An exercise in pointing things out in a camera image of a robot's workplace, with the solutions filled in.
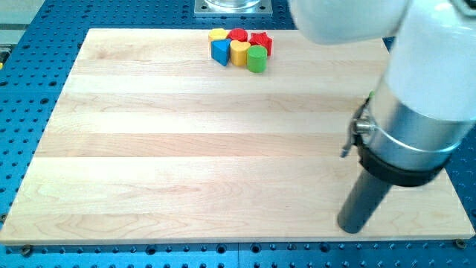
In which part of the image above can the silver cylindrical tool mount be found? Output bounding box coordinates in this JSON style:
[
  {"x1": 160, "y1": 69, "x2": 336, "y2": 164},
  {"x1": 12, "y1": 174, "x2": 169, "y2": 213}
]
[{"x1": 341, "y1": 80, "x2": 475, "y2": 187}]

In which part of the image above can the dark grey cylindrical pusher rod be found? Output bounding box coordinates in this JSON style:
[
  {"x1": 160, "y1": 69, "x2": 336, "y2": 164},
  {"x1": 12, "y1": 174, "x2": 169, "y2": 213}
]
[{"x1": 337, "y1": 170, "x2": 392, "y2": 234}]

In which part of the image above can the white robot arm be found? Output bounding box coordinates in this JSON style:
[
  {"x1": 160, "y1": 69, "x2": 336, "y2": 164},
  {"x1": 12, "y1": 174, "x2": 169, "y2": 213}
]
[{"x1": 289, "y1": 0, "x2": 475, "y2": 233}]

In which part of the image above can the red star block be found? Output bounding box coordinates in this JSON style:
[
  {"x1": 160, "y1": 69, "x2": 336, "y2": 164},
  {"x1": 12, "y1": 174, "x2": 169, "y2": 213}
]
[{"x1": 249, "y1": 32, "x2": 273, "y2": 57}]

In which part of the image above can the green cylinder block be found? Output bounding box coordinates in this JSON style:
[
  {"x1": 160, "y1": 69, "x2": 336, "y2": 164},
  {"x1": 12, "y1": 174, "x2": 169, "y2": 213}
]
[{"x1": 247, "y1": 45, "x2": 268, "y2": 73}]

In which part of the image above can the yellow heart block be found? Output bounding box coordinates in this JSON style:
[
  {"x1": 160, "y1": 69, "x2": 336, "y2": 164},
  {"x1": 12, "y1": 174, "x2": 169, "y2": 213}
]
[{"x1": 230, "y1": 40, "x2": 251, "y2": 66}]

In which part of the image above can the red round block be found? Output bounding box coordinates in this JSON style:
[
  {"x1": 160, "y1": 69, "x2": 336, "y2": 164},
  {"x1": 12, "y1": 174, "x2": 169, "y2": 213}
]
[{"x1": 227, "y1": 28, "x2": 248, "y2": 42}]

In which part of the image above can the blue triangular block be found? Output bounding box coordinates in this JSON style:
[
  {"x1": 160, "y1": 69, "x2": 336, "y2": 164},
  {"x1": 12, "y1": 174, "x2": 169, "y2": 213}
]
[{"x1": 210, "y1": 39, "x2": 231, "y2": 66}]

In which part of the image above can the yellow rounded block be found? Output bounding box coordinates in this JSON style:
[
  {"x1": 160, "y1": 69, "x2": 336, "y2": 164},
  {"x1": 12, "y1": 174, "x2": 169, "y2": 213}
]
[{"x1": 208, "y1": 28, "x2": 228, "y2": 42}]

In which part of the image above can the light wooden board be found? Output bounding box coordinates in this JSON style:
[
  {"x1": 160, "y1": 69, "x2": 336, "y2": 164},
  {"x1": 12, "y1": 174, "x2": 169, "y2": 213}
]
[{"x1": 1, "y1": 29, "x2": 475, "y2": 246}]

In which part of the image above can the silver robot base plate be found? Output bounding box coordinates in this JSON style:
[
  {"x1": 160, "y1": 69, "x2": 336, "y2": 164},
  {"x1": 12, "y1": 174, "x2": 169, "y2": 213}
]
[{"x1": 193, "y1": 0, "x2": 273, "y2": 17}]

